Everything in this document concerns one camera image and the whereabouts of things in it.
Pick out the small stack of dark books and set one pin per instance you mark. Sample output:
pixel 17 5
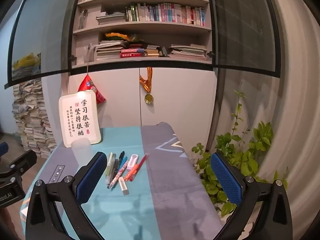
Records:
pixel 155 50

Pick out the purple and white eraser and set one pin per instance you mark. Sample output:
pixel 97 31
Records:
pixel 132 162

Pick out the frosted plastic cup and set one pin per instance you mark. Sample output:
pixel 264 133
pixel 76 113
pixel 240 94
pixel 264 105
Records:
pixel 81 152

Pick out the grey wall bookshelf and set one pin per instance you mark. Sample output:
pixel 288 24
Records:
pixel 150 31

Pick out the grey flat book stack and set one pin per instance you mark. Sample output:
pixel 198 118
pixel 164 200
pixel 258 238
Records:
pixel 111 19

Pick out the thin black pen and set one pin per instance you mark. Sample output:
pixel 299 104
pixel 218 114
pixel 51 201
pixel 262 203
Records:
pixel 114 166

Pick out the blue pen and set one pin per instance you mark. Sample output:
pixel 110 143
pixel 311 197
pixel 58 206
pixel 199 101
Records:
pixel 124 163

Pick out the wide stack of grey booklets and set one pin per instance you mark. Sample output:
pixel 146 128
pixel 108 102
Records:
pixel 187 51

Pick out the green potted plant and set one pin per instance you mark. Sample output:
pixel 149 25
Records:
pixel 250 152

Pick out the pair of red books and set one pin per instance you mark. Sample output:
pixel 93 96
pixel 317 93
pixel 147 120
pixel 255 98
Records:
pixel 132 53

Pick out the row of upright books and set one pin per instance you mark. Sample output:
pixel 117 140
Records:
pixel 167 12

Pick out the black marker pen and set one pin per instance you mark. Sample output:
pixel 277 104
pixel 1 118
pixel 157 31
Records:
pixel 121 155

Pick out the pale green pen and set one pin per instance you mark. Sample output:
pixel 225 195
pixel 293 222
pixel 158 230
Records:
pixel 109 165

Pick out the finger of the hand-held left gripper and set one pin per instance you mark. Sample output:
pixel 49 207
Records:
pixel 22 161
pixel 3 148

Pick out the stack of white booklets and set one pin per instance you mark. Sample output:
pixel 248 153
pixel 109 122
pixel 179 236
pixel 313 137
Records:
pixel 110 51

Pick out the red hanging ornament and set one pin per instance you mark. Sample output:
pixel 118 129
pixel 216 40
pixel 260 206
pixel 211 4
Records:
pixel 90 87

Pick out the yellow green flower garland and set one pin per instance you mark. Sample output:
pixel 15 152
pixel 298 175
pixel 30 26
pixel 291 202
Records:
pixel 116 36

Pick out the tall pile of papers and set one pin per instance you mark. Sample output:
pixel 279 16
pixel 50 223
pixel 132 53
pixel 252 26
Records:
pixel 32 120

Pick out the white lower cabinet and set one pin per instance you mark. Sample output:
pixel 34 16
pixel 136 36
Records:
pixel 180 92

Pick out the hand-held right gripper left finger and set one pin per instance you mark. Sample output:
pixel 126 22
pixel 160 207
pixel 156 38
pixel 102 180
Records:
pixel 91 176

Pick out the gold medal with striped ribbon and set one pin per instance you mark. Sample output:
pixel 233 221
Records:
pixel 148 98

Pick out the red floral pen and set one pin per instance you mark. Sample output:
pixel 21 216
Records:
pixel 117 176

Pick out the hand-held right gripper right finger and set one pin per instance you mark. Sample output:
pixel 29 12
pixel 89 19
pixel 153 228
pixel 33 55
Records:
pixel 226 178

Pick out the white curtain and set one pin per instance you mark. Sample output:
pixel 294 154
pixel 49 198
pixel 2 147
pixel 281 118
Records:
pixel 300 105

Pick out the teal and grey desk mat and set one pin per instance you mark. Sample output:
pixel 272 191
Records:
pixel 160 200

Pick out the black framed glass door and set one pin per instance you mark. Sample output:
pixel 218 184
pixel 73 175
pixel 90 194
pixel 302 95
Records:
pixel 245 25
pixel 45 30

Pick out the white calligraphy sign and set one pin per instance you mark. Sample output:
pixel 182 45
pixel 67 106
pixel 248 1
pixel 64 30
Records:
pixel 80 118

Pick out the orange marker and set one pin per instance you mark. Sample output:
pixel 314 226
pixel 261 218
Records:
pixel 130 175

